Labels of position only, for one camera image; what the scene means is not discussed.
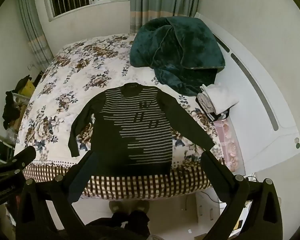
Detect white bed headboard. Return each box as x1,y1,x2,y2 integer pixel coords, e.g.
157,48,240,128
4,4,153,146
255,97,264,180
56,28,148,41
194,12,300,173

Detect patterned folded clothes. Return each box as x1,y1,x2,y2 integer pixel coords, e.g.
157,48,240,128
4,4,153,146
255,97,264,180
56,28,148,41
195,92,231,123

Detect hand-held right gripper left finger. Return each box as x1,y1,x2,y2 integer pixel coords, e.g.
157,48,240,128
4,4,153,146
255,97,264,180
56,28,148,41
15,151,101,240

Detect pink floral pillow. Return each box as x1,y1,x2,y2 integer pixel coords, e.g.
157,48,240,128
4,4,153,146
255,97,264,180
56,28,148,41
213,119,246,173

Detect white folded cloth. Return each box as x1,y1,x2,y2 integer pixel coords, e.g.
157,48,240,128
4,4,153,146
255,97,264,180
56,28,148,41
199,82,240,115

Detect dark green plush blanket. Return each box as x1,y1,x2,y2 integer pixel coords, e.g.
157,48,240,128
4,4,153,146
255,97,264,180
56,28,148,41
129,16,226,97

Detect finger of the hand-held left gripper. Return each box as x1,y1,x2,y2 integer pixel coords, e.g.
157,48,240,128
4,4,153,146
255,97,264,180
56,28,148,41
0,146,37,178

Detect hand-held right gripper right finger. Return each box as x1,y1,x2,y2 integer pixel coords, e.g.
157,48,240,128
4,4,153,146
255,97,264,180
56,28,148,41
200,151,284,240

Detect black cloth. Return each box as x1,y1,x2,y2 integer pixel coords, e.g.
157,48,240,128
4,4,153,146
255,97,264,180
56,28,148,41
2,91,21,130

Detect dark green cloth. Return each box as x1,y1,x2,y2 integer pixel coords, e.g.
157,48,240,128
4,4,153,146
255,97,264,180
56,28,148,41
67,82,215,176

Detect floral bed blanket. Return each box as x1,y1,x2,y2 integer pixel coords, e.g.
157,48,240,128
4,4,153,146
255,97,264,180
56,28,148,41
14,33,231,200

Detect grey-green curtain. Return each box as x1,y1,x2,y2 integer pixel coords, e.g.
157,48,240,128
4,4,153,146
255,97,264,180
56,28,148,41
129,0,203,34
16,0,54,73

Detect yellow box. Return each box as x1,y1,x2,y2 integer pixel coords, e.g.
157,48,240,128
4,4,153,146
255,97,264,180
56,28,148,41
16,79,36,98

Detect person's legs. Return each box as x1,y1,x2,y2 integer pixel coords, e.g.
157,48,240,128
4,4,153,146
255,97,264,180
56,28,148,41
84,199,151,240

